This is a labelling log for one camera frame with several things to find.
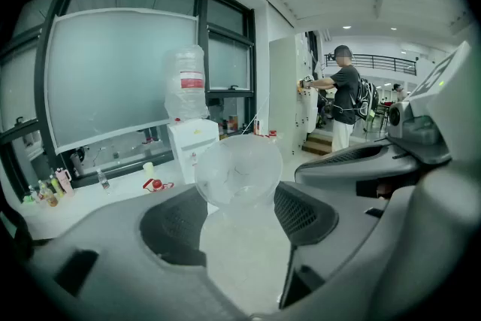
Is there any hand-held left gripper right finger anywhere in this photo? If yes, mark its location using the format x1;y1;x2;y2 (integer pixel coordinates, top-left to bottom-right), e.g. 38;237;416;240
273;161;481;321

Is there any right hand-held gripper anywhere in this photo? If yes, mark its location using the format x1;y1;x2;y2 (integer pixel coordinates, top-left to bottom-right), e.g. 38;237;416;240
385;40;481;165

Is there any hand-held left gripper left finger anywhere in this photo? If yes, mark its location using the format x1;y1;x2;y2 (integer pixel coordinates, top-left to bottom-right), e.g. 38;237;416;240
17;183;250;321

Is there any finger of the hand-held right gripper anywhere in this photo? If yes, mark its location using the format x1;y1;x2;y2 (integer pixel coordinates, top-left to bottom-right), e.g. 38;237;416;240
295;141;426;186

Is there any white water dispenser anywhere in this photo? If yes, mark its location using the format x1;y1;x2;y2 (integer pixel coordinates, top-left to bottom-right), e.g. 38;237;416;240
167;119;221;185

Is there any clear plastic cup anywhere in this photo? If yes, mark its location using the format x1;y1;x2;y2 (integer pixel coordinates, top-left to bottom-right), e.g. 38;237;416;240
194;134;294;316

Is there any wooden step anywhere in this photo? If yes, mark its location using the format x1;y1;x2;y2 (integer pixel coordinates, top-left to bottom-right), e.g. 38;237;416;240
302;133;334;156

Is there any white window ledge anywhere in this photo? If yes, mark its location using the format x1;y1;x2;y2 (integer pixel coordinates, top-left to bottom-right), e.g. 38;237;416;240
14;161;189;240

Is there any small clear water bottle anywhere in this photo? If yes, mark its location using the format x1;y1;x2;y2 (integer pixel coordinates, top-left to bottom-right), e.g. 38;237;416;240
95;168;112;195

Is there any amber drink bottle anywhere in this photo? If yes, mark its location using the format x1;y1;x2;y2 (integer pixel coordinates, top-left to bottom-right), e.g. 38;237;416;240
44;183;59;207

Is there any yellow drink bottle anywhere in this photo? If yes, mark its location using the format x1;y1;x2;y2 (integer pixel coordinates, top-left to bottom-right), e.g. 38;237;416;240
50;174;65;198

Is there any grey flask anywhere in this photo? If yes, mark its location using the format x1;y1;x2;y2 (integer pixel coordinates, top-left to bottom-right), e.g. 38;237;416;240
70;150;86;177

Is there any white locker unit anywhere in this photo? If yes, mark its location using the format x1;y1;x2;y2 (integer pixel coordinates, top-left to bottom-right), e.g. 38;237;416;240
268;32;324;162

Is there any black balcony railing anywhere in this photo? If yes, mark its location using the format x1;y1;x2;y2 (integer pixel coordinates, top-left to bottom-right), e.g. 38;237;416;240
325;53;418;77

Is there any large plastic-wrapped water jug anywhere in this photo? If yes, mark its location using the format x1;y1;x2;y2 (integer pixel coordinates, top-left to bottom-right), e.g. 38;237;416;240
162;44;210;123

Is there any frosted window film sheet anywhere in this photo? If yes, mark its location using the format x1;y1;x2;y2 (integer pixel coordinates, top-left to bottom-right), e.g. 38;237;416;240
47;8;199;156

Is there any black window frame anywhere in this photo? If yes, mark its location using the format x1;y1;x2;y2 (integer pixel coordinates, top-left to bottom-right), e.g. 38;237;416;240
0;0;259;200

